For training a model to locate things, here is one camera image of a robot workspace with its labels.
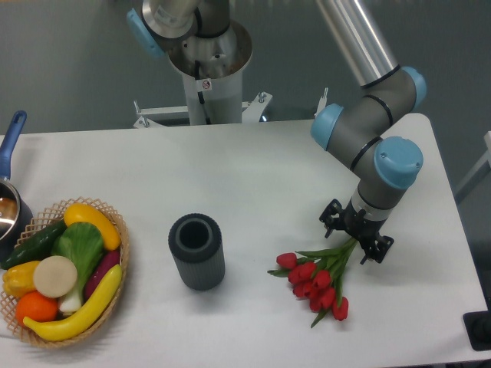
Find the orange fruit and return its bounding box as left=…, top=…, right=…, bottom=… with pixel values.
left=15, top=291, right=58, bottom=326

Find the red tulip bouquet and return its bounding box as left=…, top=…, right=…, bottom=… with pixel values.
left=268, top=238, right=358, bottom=327

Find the green bok choy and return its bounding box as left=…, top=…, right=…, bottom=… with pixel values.
left=51, top=222, right=104, bottom=316

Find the black pedestal cable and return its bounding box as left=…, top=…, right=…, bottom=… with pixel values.
left=193, top=60, right=212, bottom=126

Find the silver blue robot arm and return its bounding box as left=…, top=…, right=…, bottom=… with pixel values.
left=127, top=1, right=427, bottom=262

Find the white furniture edge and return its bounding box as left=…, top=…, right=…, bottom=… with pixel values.
left=454, top=131, right=490, bottom=205

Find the beige round disc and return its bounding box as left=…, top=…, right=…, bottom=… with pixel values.
left=33, top=255, right=77, bottom=298

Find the woven wicker basket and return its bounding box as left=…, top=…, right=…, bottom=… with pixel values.
left=1, top=197, right=130, bottom=348

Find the black clamp block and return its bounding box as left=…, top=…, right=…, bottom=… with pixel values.
left=463, top=310, right=490, bottom=351

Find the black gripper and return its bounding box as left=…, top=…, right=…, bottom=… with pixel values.
left=319, top=199, right=394, bottom=265

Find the green cucumber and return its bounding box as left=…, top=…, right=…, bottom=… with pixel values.
left=1, top=220, right=67, bottom=270

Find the yellow squash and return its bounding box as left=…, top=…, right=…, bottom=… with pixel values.
left=64, top=203, right=121, bottom=251

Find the purple sweet potato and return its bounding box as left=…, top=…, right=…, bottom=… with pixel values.
left=84, top=250, right=120, bottom=301

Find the dark grey ribbed vase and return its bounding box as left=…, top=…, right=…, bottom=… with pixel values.
left=168, top=213, right=226, bottom=291

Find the yellow bell pepper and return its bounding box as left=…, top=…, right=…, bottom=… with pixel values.
left=2, top=261, right=41, bottom=298

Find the yellow banana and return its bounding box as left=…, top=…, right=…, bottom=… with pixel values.
left=23, top=264, right=123, bottom=342

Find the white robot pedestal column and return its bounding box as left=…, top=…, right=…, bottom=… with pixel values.
left=168, top=21, right=252, bottom=125

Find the white metal base frame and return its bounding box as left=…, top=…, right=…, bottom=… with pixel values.
left=132, top=87, right=330, bottom=130

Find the blue handled saucepan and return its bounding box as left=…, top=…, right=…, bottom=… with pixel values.
left=1, top=110, right=32, bottom=261

